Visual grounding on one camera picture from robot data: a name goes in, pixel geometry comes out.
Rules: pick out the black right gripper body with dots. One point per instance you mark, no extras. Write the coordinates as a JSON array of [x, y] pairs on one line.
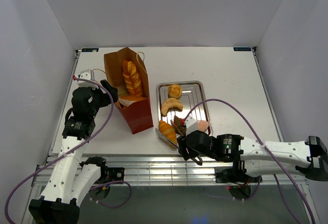
[[210, 153]]

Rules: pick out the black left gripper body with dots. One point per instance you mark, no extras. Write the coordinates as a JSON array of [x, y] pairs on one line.
[[100, 100]]

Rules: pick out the white toasted oval loaf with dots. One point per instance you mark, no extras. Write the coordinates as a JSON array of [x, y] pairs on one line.
[[128, 100]]

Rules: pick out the steel serving tongs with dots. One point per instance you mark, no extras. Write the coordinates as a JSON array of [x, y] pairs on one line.
[[197, 160]]

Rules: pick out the brown red paper bag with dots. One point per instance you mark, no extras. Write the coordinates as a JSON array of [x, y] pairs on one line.
[[138, 115]]

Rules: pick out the long twisted glazed bread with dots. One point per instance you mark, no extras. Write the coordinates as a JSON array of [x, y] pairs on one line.
[[132, 78]]

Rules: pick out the striped orange croissant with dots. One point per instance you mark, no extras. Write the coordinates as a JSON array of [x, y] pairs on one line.
[[168, 131]]

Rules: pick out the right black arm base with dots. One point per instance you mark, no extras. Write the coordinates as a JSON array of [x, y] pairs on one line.
[[235, 176]]

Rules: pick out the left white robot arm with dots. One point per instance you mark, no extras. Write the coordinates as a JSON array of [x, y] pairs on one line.
[[72, 178]]

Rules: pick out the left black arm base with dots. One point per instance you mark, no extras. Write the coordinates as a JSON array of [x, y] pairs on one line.
[[109, 174]]

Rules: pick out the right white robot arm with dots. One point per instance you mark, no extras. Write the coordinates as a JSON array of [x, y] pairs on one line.
[[252, 159]]

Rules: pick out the sugar coated pink donut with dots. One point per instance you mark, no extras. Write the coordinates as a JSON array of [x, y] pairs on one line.
[[203, 125]]

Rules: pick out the dark chocolate croissant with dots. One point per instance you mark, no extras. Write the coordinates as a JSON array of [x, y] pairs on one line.
[[179, 125]]

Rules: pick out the pale curved croissant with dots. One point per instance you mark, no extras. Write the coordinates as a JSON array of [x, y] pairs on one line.
[[169, 104]]

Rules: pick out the steel rectangular tray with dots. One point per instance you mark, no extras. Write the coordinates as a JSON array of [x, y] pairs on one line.
[[192, 94]]

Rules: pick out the round golden bun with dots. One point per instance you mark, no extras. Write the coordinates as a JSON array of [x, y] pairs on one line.
[[174, 91]]

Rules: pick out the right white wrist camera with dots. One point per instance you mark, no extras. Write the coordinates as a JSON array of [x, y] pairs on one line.
[[191, 125]]

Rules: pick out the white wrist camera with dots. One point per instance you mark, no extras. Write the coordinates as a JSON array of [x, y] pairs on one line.
[[191, 125], [85, 74]]

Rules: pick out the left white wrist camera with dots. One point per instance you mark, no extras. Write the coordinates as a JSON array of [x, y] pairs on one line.
[[85, 74]]

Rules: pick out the aluminium frame rail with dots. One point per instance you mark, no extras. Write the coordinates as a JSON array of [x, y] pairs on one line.
[[166, 170]]

